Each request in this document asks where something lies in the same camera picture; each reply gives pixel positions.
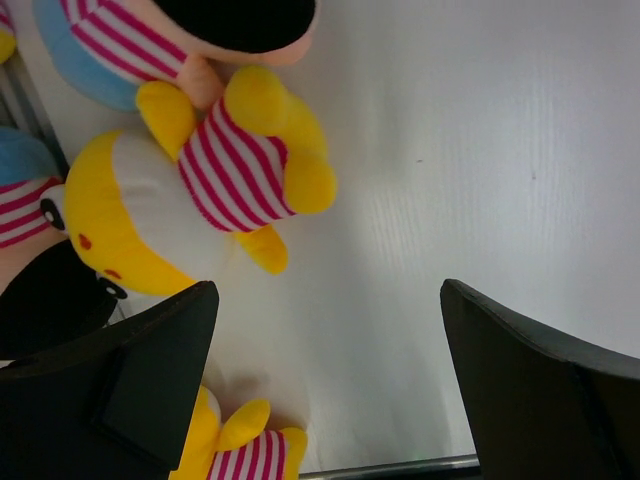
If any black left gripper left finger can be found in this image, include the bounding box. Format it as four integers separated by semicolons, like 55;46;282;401
1;281;219;479

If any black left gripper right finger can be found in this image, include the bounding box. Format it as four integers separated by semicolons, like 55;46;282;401
440;279;639;479

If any boy doll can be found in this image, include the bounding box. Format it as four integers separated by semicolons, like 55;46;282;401
32;0;320;112
0;124;129;361

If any yellow duck plush striped shirt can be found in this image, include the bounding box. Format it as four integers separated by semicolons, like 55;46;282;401
62;66;337;296

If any yellow duck plush in corner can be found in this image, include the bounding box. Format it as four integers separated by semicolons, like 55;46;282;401
0;1;17;64

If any yellow duck plush near rail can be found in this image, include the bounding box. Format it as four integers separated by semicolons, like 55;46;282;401
169;386;307;480

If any metal corner post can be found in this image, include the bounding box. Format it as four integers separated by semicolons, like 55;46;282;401
1;53;69;184

